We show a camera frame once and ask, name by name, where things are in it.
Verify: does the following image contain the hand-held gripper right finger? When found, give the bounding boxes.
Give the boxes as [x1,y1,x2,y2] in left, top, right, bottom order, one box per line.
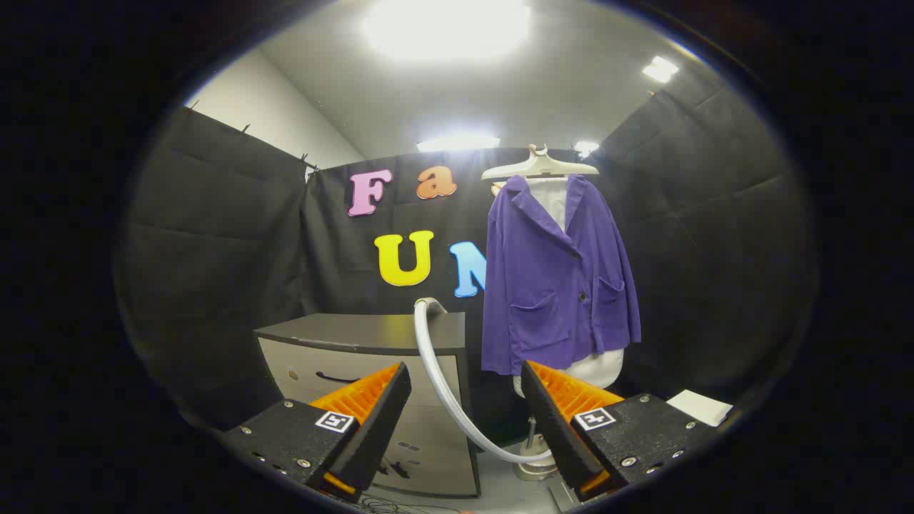
[520,360,720,500]

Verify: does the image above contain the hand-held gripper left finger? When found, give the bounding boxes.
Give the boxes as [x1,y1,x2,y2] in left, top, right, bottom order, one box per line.
[221,361,413,500]

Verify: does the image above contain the purple jacket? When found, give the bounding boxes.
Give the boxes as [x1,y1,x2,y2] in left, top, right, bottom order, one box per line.
[481,173,642,377]

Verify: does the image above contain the white plastic clothes hanger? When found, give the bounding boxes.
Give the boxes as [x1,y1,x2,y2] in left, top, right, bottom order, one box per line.
[481,143,601,181]

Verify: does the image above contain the white padded ironing form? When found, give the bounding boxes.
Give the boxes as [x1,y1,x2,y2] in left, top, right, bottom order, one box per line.
[513,176,626,398]

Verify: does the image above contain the grey drawer cabinet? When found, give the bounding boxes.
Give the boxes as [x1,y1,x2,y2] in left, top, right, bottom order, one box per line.
[254,311,481,498]

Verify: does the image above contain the white flat sheet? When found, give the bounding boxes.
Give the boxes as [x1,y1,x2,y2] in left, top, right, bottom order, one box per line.
[666,389,734,428]

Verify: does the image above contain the black backdrop cloth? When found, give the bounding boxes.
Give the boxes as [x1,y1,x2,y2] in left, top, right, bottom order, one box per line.
[114,68,815,443]

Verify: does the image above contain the long ceiling light bar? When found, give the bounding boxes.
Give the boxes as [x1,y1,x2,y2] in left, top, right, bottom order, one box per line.
[416,134,501,153]

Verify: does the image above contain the small square ceiling light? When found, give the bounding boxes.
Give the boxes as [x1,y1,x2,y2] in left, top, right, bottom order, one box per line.
[641,56,681,84]

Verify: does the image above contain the large ceiling light panel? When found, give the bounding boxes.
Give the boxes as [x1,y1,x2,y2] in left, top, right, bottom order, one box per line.
[363,0,533,61]

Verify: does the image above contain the dark floor cables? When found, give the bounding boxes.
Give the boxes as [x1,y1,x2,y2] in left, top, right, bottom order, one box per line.
[357,495,458,514]

